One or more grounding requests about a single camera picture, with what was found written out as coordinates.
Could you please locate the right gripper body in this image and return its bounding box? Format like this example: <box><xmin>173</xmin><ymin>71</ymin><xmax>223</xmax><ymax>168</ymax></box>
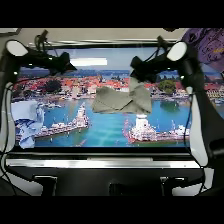
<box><xmin>129</xmin><ymin>55</ymin><xmax>158</xmax><ymax>84</ymax></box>

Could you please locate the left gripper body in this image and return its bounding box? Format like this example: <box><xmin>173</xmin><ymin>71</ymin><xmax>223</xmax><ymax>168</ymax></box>
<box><xmin>49</xmin><ymin>51</ymin><xmax>78</xmax><ymax>76</ymax></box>

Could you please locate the grey garment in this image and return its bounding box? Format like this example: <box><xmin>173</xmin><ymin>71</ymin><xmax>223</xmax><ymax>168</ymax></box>
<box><xmin>91</xmin><ymin>76</ymin><xmax>153</xmax><ymax>116</ymax></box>

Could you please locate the light blue garment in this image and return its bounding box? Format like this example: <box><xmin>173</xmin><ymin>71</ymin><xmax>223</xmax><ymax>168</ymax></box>
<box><xmin>10</xmin><ymin>99</ymin><xmax>46</xmax><ymax>150</ymax></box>

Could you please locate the purple garment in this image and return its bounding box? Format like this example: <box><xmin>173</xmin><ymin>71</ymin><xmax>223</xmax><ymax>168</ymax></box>
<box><xmin>181</xmin><ymin>28</ymin><xmax>224</xmax><ymax>73</ymax></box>

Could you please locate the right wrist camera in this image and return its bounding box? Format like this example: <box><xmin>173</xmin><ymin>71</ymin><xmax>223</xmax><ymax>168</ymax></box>
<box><xmin>156</xmin><ymin>35</ymin><xmax>170</xmax><ymax>52</ymax></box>

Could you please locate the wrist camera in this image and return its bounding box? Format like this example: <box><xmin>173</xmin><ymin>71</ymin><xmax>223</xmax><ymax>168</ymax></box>
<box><xmin>156</xmin><ymin>35</ymin><xmax>170</xmax><ymax>52</ymax></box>
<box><xmin>34</xmin><ymin>29</ymin><xmax>50</xmax><ymax>52</ymax></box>

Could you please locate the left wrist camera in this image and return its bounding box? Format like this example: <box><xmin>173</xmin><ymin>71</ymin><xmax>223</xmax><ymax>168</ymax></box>
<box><xmin>34</xmin><ymin>29</ymin><xmax>50</xmax><ymax>52</ymax></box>

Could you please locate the black cable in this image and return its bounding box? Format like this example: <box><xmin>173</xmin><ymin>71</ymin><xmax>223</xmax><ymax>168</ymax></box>
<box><xmin>0</xmin><ymin>81</ymin><xmax>16</xmax><ymax>197</ymax></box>

